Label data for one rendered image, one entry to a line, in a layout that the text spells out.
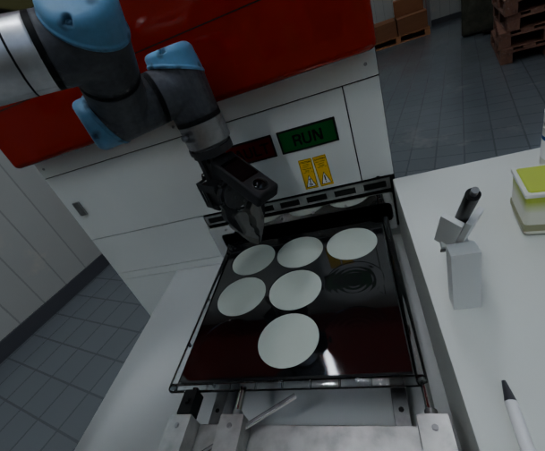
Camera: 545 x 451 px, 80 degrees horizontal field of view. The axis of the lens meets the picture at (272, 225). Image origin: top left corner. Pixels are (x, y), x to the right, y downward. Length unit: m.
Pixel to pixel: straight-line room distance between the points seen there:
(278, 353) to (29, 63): 0.46
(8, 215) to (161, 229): 2.20
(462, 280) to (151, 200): 0.69
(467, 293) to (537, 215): 0.16
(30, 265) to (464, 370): 2.94
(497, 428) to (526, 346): 0.09
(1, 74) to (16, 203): 2.64
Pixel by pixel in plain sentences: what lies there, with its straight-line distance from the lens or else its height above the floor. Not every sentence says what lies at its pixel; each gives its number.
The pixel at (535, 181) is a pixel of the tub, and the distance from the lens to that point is 0.54.
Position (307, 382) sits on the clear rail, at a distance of 0.49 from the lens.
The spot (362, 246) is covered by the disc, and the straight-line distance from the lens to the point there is 0.65.
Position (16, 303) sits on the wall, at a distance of 3.07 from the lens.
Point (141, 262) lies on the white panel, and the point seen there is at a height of 0.87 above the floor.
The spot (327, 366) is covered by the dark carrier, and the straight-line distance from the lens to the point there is 0.49.
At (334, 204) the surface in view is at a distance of 0.73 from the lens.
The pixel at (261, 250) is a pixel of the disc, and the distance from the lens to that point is 0.73.
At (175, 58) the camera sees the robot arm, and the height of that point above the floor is 1.31.
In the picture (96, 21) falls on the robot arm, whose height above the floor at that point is 1.36.
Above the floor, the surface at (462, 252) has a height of 1.05.
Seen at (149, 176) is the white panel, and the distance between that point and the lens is 0.82.
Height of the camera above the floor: 1.31
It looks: 30 degrees down
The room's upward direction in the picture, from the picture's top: 22 degrees counter-clockwise
